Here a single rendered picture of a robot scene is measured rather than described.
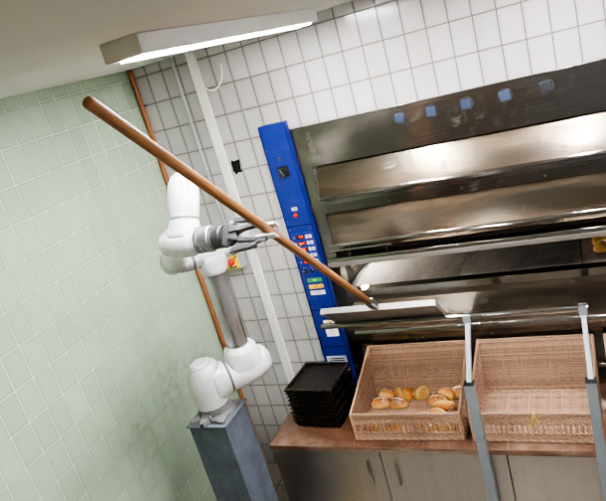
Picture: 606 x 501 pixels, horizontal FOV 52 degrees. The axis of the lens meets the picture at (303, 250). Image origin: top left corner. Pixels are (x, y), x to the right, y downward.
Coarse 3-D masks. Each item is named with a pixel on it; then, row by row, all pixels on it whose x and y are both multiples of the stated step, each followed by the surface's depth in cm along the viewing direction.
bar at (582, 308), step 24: (480, 312) 277; (504, 312) 272; (528, 312) 268; (552, 312) 264; (600, 408) 252; (480, 432) 273; (600, 432) 252; (480, 456) 278; (600, 456) 256; (600, 480) 261
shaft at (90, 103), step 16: (96, 112) 133; (112, 112) 136; (128, 128) 141; (144, 144) 146; (160, 160) 153; (176, 160) 156; (192, 176) 162; (208, 192) 169; (224, 192) 175; (240, 208) 182; (256, 224) 191; (288, 240) 208; (304, 256) 218; (352, 288) 255
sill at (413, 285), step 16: (496, 272) 311; (512, 272) 306; (528, 272) 301; (544, 272) 297; (560, 272) 294; (576, 272) 291; (592, 272) 289; (368, 288) 336; (384, 288) 331; (400, 288) 328; (416, 288) 324; (432, 288) 321
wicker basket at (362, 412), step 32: (384, 352) 341; (416, 352) 334; (448, 352) 327; (384, 384) 344; (416, 384) 336; (448, 384) 329; (352, 416) 308; (384, 416) 302; (416, 416) 295; (448, 416) 289
